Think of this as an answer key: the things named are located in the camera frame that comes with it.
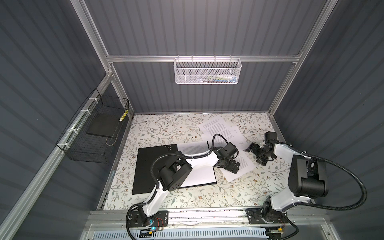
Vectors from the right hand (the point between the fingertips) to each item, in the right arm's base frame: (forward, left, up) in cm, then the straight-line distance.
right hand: (253, 155), depth 94 cm
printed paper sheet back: (+21, +27, -2) cm, 34 cm away
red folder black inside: (-9, +64, +4) cm, 65 cm away
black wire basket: (-4, +87, +28) cm, 92 cm away
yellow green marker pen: (+10, +76, +27) cm, 82 cm away
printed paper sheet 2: (-6, +5, -3) cm, 8 cm away
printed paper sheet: (-11, +32, 0) cm, 34 cm away
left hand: (-8, +14, 0) cm, 16 cm away
